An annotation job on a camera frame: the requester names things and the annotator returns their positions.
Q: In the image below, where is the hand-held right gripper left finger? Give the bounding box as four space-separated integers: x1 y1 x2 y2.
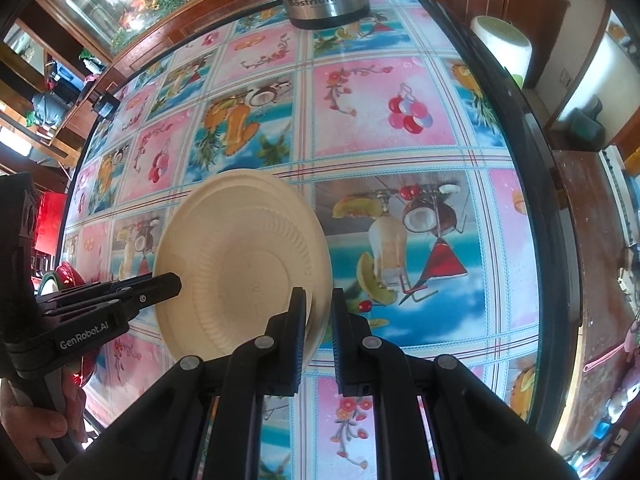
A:
82 286 308 480

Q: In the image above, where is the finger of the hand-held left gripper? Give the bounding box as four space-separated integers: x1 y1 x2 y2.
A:
62 274 157 301
42 272 183 328

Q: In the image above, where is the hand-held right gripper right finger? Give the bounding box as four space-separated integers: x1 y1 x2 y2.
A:
330 287 576 480

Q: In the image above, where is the dark green plastic basin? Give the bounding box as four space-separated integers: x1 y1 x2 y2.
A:
33 269 62 297

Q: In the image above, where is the red ribbed glass bowl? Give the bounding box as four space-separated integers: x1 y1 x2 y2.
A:
54 261 100 388

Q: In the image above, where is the cream ribbed paper bowl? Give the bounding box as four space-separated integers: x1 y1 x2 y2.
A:
152 169 331 380

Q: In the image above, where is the white paper bowl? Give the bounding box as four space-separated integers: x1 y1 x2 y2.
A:
260 172 334 378

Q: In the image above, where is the person's left hand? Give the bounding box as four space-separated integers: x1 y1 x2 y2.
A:
0 367 87 476

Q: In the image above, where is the small black jar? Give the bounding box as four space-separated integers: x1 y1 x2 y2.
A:
91 92 121 118

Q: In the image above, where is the printed fruit and flower tablecloth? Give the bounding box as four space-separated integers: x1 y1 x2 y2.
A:
60 0 541 480

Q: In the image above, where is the worn wooden bench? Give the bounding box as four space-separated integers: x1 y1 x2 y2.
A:
547 147 640 456

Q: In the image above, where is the flower printed glass cabinet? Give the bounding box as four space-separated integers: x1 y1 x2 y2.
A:
37 0 271 56

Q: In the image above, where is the dark bag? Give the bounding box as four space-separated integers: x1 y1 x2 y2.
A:
570 95 606 151

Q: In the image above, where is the white plastic bin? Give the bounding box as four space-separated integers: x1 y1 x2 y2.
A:
469 15 533 83

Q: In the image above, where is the wooden side cabinet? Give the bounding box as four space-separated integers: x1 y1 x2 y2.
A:
367 0 571 88

